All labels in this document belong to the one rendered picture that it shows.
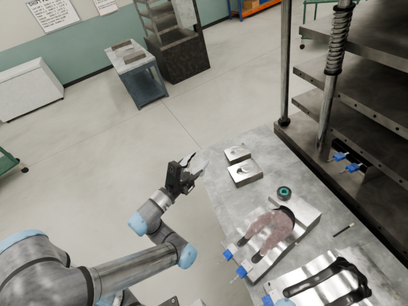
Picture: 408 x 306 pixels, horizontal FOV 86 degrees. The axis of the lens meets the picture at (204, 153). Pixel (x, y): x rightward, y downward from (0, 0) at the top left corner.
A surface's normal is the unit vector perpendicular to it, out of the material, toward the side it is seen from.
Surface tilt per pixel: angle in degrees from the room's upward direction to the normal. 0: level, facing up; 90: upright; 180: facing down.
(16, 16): 90
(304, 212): 0
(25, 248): 35
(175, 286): 0
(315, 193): 0
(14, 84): 90
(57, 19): 90
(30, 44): 90
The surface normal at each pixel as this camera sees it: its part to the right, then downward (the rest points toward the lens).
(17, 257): -0.06, -0.84
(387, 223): -0.23, -0.70
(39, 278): 0.33, -0.77
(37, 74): 0.45, 0.54
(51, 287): 0.50, -0.65
